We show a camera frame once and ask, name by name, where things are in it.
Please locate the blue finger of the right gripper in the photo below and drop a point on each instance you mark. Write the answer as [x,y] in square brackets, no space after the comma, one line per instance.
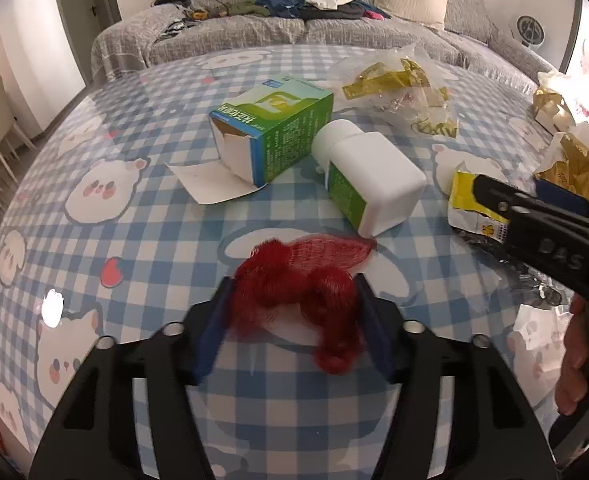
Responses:
[560,197]

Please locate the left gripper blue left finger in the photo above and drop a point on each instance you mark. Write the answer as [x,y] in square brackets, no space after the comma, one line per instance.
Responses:
[209,327]

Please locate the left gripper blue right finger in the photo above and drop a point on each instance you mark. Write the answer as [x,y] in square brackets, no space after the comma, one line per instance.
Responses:
[378,335]

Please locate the gold tissue package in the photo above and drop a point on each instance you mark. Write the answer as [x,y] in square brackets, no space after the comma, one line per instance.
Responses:
[566,160]

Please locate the yellow silver snack wrapper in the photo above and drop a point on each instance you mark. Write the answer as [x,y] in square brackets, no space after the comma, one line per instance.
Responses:
[487,230]

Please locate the red mesh net bag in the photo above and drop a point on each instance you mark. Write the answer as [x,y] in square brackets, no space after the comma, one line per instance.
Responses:
[314,274]

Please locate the white plastic medicine bottle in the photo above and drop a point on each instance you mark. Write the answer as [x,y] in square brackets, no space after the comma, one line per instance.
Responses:
[373,184]

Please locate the green white medicine box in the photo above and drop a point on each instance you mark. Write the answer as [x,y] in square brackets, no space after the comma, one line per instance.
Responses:
[258,135]

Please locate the clear bag with yellow wrappers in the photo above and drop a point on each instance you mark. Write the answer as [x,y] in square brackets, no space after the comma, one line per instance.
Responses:
[402,86]

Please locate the person's right hand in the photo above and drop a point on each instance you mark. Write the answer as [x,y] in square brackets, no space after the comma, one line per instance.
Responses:
[572,385]

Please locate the white red plastic bag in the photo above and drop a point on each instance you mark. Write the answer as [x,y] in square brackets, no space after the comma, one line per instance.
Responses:
[561,101]

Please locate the blue checkered bear tablecloth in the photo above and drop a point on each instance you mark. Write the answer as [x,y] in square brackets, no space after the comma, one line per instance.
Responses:
[101,239]

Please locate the white round fan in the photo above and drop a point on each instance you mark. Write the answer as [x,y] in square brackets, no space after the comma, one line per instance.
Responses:
[530,32]

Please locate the grey covered sofa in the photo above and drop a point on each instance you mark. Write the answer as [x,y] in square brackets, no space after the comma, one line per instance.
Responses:
[465,37]

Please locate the grey interior door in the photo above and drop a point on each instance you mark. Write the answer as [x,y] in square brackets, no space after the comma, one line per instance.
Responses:
[83,21]

